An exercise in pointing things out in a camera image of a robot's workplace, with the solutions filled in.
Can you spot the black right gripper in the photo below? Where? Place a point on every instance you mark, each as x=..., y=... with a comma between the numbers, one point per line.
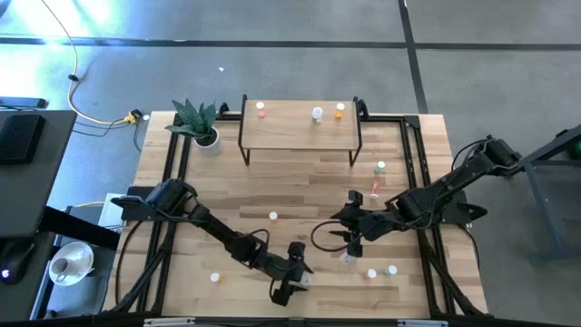
x=363, y=224

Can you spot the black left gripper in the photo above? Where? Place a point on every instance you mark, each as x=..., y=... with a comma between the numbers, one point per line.
x=286, y=272

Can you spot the clear medicine bottle white cap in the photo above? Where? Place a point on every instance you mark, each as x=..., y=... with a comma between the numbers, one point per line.
x=317, y=113
x=346, y=260
x=306, y=280

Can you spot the pink medicine bottle white cap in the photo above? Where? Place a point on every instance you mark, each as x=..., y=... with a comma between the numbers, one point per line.
x=260, y=109
x=371, y=273
x=375, y=188

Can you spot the orange medicine bottle white cap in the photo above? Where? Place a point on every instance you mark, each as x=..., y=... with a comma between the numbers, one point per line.
x=272, y=215
x=214, y=277
x=340, y=110

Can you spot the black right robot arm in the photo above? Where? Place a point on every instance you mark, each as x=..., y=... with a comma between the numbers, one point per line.
x=445, y=186

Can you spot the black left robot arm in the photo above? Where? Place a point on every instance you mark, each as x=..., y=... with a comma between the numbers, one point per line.
x=218, y=229

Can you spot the wooden shelf black metal legs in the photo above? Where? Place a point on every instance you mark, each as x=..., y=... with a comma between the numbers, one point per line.
x=290, y=134

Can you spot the black floor tape stripe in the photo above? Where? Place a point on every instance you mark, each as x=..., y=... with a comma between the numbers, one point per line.
x=227, y=43
x=414, y=68

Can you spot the green plant white pot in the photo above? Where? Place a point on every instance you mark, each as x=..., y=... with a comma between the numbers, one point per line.
x=195, y=119

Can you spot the white box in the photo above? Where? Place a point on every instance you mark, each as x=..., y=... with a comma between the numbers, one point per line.
x=108, y=215

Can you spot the black desk beam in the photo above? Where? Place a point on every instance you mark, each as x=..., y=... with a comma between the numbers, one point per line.
x=81, y=227

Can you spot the white cup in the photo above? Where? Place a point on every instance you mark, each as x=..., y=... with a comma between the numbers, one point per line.
x=60, y=266

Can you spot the dark grey desk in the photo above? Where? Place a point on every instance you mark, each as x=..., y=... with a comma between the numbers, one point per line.
x=41, y=195

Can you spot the black computer mouse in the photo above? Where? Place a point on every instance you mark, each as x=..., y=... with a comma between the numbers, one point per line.
x=13, y=263

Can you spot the black mouse pad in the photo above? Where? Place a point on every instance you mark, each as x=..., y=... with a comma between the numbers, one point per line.
x=20, y=136

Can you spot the black flat device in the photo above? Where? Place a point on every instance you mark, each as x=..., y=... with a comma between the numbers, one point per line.
x=22, y=102

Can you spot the black aluminium table frame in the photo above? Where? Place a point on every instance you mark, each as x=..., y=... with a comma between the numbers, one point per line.
x=386, y=118

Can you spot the silver metal bracket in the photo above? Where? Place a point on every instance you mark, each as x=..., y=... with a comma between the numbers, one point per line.
x=169, y=321
x=422, y=323

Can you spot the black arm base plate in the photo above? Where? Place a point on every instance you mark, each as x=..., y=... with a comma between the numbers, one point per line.
x=472, y=212
x=131, y=209

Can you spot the grey metal cart frame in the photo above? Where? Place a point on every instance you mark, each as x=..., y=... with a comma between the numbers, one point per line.
x=551, y=145

